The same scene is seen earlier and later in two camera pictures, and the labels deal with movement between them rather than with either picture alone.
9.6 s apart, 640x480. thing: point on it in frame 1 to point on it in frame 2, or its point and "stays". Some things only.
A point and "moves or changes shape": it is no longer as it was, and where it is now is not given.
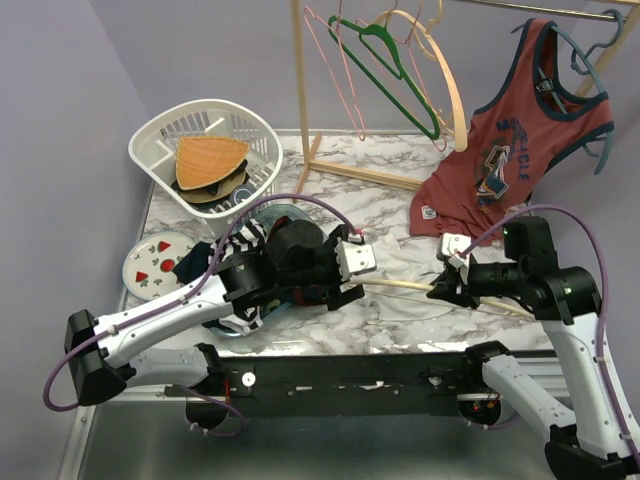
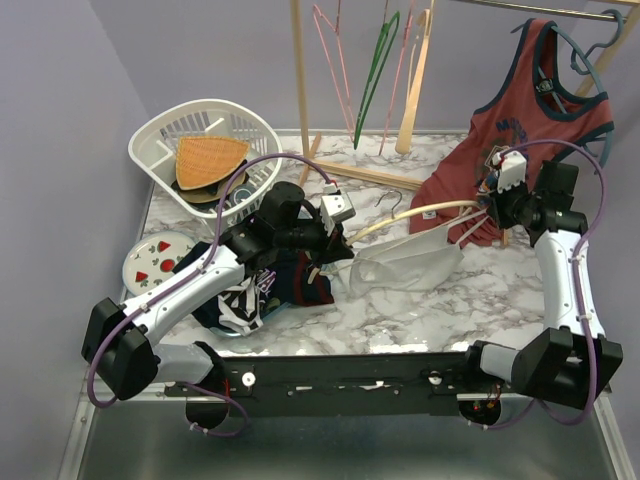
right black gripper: (456, 291) to (496, 202)
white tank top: (403, 259) moves or changes shape
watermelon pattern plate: (148, 266) stays
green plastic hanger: (400, 73) to (388, 34)
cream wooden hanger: (497, 306) to (394, 214)
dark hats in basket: (233, 188) stays
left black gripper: (332, 292) to (331, 248)
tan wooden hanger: (441, 60) to (404, 138)
